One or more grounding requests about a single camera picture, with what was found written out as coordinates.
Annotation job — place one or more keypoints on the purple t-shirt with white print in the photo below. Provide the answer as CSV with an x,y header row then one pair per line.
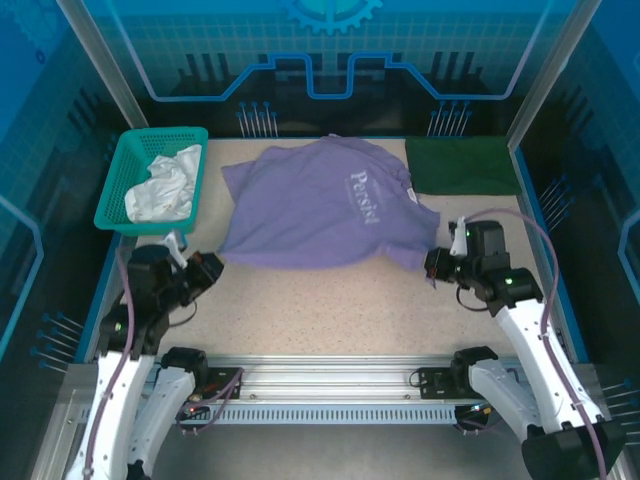
x,y
300,210

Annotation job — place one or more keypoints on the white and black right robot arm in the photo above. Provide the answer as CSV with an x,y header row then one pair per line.
x,y
530,350

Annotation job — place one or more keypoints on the blue table edge strip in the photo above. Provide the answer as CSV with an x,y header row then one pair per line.
x,y
107,280
537,210

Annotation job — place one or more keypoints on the folded dark green t-shirt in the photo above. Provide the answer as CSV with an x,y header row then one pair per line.
x,y
460,165

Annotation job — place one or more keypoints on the crumpled white t-shirt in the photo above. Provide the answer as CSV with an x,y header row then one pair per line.
x,y
165,190

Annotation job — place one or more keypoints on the teal plastic mesh basket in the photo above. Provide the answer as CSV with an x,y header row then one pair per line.
x,y
120,165

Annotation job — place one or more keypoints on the small circuit board with LED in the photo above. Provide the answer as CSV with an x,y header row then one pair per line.
x,y
477,410
195,410

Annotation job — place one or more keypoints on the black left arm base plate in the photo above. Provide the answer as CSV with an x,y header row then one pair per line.
x,y
225,382

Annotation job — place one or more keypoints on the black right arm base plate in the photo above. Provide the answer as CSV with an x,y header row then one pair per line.
x,y
432,382

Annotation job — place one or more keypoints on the aluminium mounting rail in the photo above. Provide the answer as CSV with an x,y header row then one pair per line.
x,y
325,375

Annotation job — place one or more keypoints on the aluminium frame post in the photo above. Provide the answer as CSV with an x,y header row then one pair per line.
x,y
552,70
105,65

